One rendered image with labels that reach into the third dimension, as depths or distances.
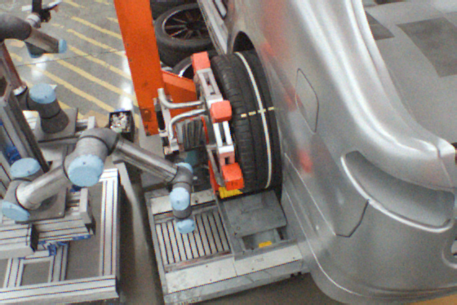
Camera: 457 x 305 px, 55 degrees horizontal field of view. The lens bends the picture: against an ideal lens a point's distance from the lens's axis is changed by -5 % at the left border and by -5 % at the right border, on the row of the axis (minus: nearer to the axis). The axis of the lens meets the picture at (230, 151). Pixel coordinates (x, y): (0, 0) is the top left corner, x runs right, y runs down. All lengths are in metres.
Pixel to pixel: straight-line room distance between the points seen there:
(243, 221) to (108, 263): 0.77
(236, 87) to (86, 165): 0.71
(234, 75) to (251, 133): 0.26
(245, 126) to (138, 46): 0.73
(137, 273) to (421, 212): 1.89
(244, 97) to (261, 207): 0.91
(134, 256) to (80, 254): 0.34
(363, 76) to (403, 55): 1.24
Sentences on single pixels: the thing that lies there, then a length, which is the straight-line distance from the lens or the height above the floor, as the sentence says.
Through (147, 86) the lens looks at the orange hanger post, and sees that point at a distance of 2.46.
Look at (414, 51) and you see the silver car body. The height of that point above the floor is 1.04.
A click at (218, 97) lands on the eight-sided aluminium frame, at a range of 1.95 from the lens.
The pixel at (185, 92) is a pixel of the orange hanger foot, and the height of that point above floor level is 0.76.
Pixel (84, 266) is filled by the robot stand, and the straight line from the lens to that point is 2.64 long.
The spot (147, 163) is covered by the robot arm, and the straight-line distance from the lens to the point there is 1.78.
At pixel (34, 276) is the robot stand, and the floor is 0.21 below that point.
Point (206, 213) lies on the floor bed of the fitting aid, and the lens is 2.87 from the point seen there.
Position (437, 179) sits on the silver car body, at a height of 1.56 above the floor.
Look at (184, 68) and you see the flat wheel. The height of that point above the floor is 0.50.
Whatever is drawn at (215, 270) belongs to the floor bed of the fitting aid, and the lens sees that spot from 2.62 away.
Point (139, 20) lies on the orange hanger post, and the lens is 2.25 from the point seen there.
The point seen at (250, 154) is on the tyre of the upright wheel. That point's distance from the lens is 1.92.
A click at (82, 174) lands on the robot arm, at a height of 1.22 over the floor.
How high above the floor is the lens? 2.37
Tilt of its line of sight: 47 degrees down
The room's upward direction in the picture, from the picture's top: 4 degrees counter-clockwise
